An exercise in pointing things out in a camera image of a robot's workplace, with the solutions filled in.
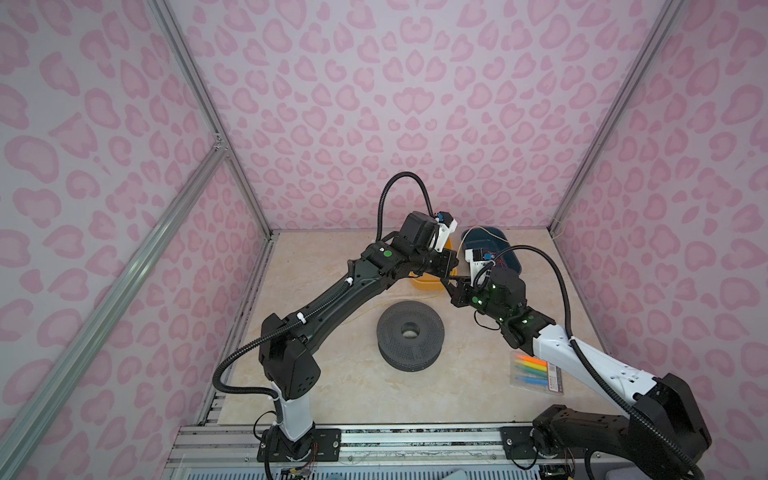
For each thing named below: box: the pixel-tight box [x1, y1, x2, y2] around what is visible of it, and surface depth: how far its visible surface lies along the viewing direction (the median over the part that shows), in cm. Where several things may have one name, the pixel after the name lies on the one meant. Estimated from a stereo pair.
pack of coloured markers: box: [510, 350, 564, 395], surface depth 85 cm
